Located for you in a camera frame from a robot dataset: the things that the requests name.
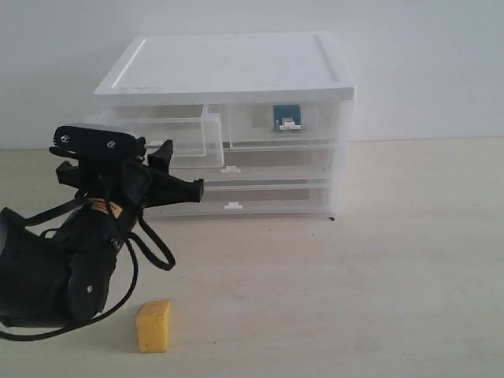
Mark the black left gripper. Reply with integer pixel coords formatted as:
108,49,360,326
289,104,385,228
56,139,204,208

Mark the teal bottle with white cap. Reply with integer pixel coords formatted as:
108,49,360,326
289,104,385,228
272,104,302,132

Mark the yellow cheese wedge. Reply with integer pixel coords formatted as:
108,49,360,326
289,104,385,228
135,300,171,353

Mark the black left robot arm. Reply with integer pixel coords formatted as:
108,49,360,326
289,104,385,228
1,133,204,333

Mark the white plastic drawer cabinet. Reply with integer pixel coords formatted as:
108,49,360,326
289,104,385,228
94,31,356,219

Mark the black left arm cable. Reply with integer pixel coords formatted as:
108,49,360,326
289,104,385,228
0,196,176,342

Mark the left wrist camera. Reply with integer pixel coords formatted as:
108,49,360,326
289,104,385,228
49,124,146,161

